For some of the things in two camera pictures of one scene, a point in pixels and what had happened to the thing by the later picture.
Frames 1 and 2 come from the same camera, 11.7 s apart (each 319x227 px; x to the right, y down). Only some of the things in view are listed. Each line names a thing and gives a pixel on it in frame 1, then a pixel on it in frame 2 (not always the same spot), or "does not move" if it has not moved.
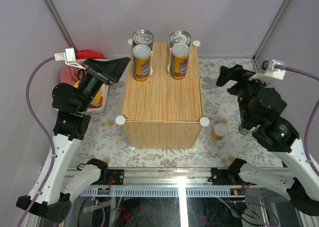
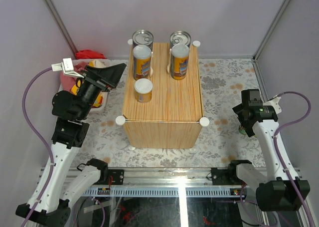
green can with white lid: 242,131 does not move
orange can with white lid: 219,131 -> 143,88
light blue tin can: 180,37 does not move
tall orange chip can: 142,69 does not move
